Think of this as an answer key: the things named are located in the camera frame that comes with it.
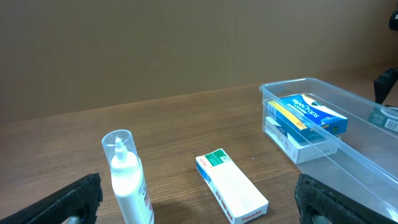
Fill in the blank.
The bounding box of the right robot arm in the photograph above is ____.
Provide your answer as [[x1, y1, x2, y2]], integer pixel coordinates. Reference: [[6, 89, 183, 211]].
[[374, 9, 397, 104]]

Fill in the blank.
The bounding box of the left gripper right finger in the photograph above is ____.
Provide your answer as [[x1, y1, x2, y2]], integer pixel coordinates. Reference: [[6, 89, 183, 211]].
[[294, 174, 397, 224]]

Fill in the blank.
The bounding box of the white blue medicine box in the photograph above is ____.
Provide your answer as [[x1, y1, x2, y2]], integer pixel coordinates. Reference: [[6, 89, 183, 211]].
[[264, 116, 338, 164]]

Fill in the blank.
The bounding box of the white spray bottle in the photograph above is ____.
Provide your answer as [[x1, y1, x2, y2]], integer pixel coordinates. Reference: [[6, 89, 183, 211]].
[[101, 129, 155, 224]]

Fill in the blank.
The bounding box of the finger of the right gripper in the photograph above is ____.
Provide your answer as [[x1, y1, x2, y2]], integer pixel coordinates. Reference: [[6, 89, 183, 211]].
[[374, 68, 397, 104]]

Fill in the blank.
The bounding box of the white green Panadol box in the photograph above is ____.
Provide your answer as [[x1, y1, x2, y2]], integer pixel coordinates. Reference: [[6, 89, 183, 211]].
[[195, 149, 269, 224]]

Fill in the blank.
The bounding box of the blue yellow lozenge box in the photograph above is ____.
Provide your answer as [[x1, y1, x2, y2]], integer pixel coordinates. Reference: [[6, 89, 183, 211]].
[[267, 94, 348, 143]]

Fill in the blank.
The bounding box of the dark green small box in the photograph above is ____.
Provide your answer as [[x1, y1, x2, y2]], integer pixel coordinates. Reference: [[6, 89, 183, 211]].
[[368, 105, 397, 132]]

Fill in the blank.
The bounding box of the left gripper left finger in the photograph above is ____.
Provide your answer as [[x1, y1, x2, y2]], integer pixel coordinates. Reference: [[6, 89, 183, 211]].
[[1, 173, 103, 224]]

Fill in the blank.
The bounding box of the clear plastic container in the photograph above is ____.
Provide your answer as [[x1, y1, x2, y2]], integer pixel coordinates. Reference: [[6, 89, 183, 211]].
[[260, 78, 397, 221]]

